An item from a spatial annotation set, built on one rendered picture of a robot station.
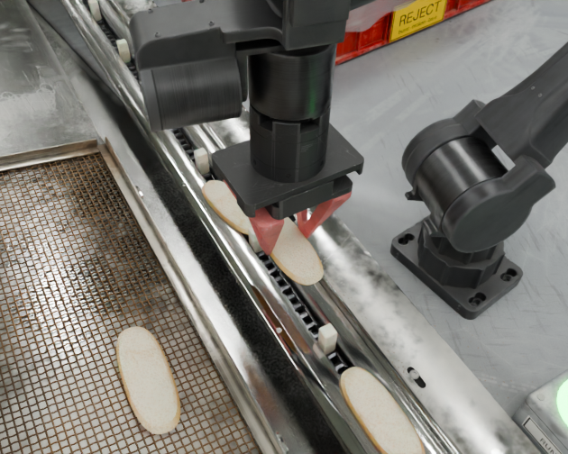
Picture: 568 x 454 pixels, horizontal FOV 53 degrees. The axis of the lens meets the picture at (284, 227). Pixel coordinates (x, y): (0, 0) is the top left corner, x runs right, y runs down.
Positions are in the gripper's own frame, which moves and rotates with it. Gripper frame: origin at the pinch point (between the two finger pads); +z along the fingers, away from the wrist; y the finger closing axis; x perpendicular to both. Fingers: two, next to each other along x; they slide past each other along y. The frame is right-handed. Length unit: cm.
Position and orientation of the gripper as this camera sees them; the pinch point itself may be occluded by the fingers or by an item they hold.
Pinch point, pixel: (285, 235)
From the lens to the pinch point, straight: 50.3
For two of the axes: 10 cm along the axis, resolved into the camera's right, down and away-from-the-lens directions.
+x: 5.0, 6.5, -5.7
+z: -0.2, 6.6, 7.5
